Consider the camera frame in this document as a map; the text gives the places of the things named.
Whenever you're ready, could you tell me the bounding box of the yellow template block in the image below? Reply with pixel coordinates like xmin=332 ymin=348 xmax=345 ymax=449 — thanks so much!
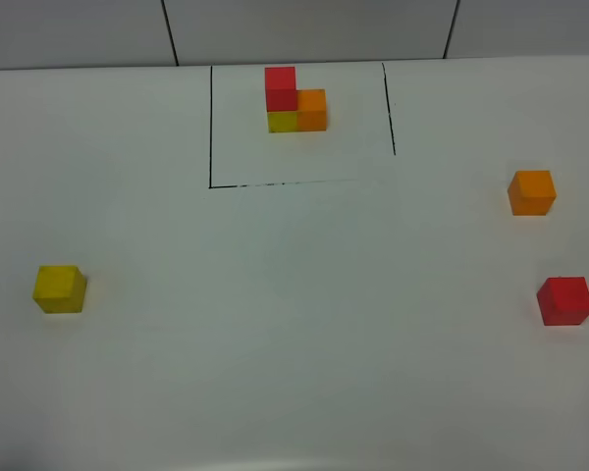
xmin=267 ymin=111 xmax=298 ymax=133

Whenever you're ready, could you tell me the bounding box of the orange template block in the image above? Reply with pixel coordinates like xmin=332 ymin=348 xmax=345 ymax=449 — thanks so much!
xmin=296 ymin=89 xmax=328 ymax=131

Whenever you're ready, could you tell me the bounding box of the red template block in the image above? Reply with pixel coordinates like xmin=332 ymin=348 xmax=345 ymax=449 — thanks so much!
xmin=264 ymin=66 xmax=297 ymax=112

